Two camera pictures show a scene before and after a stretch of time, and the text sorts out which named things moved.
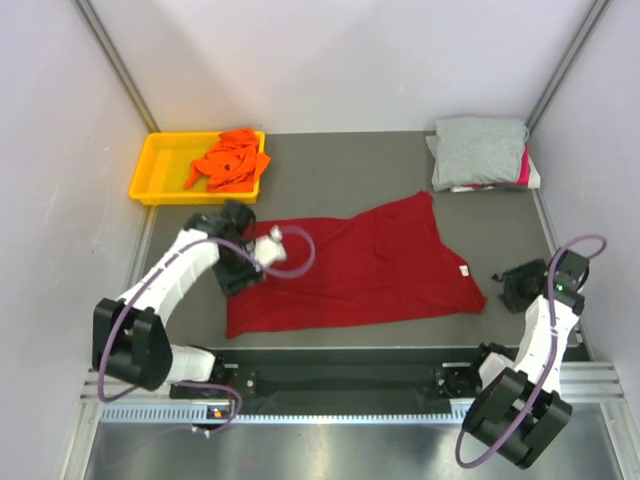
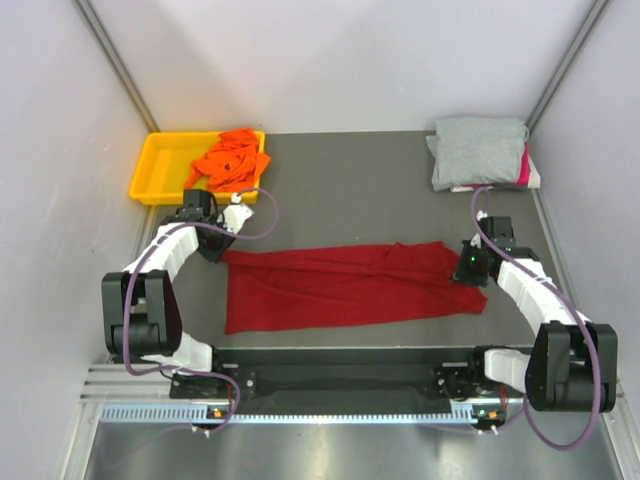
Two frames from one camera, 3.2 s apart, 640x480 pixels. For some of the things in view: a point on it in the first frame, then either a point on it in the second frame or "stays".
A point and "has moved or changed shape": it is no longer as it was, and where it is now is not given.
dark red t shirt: (390, 260) has moved or changed shape
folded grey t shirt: (471, 151) stays
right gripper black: (511, 276) → (462, 275)
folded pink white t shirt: (529, 178) stays
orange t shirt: (233, 165) stays
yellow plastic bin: (164, 167) stays
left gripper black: (233, 284) → (215, 255)
